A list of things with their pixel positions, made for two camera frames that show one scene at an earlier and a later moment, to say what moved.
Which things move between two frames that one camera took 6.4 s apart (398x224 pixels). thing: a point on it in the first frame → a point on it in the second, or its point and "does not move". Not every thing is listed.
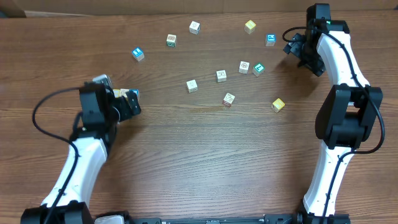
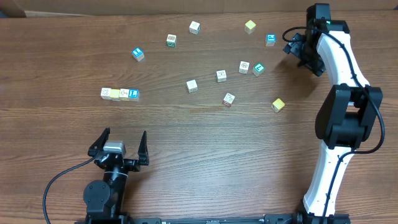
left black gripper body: (123, 109) → (130, 165)
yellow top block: (117, 93) does not move
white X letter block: (122, 92) does not move
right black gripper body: (305, 51) does not move
